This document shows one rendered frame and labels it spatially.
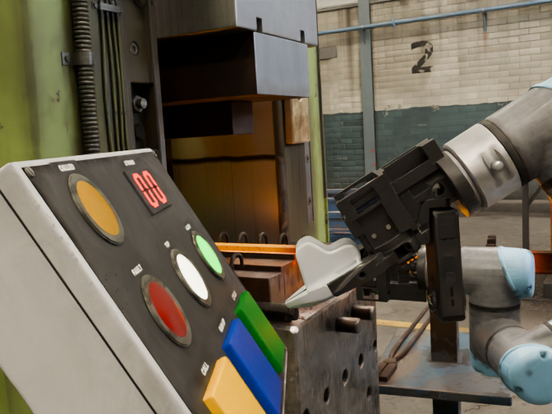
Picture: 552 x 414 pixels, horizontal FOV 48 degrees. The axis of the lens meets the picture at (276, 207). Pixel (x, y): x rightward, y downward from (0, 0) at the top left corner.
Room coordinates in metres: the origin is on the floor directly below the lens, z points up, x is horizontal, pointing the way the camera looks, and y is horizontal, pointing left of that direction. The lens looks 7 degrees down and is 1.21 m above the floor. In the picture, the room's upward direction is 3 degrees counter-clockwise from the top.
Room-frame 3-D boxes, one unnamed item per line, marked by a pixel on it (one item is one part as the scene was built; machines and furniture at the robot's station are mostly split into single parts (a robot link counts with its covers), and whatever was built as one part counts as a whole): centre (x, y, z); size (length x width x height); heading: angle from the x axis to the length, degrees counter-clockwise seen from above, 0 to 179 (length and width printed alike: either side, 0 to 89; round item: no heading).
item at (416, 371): (1.44, -0.38, 0.65); 0.40 x 0.30 x 0.02; 159
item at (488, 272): (0.94, -0.33, 0.98); 0.11 x 0.08 x 0.09; 63
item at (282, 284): (1.16, 0.16, 0.96); 0.42 x 0.20 x 0.09; 62
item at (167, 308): (0.43, 0.08, 1.09); 0.05 x 0.03 x 0.04; 152
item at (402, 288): (1.01, -0.19, 0.97); 0.12 x 0.08 x 0.09; 63
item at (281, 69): (1.16, 0.16, 1.32); 0.42 x 0.20 x 0.10; 62
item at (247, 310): (0.62, 0.03, 1.01); 0.07 x 0.05 x 0.07; 178
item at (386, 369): (1.59, -0.33, 0.66); 0.60 x 0.04 x 0.01; 154
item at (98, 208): (0.43, 0.12, 1.16); 0.05 x 0.03 x 0.04; 152
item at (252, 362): (0.52, 0.03, 1.01); 0.07 x 0.05 x 0.07; 178
